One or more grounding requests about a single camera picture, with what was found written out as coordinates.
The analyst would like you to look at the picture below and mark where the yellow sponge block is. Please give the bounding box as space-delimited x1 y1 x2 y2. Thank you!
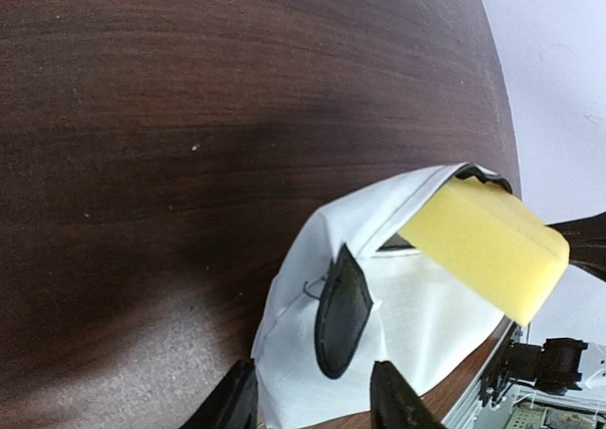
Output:
399 177 570 326

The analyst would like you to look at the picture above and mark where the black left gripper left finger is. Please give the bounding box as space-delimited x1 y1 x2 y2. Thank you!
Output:
181 359 258 429

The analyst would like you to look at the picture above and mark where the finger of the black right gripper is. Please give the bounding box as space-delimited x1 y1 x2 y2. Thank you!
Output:
546 212 605 282

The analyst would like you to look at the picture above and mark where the aluminium front rail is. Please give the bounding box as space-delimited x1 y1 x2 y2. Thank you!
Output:
442 323 605 428

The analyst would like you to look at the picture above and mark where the white drawstring pouch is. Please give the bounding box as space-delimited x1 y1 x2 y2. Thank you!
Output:
252 163 505 428

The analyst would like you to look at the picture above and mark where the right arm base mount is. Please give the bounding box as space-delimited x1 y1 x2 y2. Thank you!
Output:
479 332 589 406

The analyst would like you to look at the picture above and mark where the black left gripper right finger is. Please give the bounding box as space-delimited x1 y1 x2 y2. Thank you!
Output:
370 361 445 429

